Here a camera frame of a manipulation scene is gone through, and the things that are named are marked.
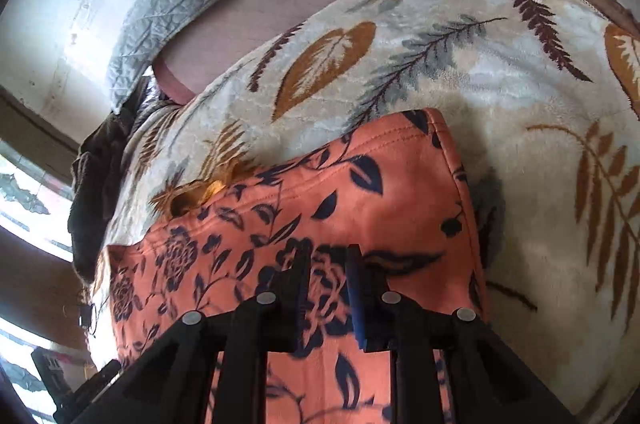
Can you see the brown fuzzy cloth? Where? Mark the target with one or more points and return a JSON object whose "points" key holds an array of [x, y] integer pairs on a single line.
{"points": [[92, 184]]}

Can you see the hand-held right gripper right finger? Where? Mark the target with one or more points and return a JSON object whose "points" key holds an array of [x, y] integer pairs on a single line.
{"points": [[357, 299]]}

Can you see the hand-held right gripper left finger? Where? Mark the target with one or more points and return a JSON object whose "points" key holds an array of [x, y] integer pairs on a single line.
{"points": [[287, 304]]}

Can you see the wooden stained glass door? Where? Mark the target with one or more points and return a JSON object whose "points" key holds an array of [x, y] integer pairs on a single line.
{"points": [[30, 254]]}

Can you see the pink sofa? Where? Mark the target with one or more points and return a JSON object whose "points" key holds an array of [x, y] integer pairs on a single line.
{"points": [[300, 4]]}

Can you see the leaf print blanket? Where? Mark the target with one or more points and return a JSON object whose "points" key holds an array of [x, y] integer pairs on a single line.
{"points": [[450, 69]]}

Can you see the orange floral garment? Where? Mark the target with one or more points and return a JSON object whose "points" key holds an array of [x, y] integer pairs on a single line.
{"points": [[400, 164]]}

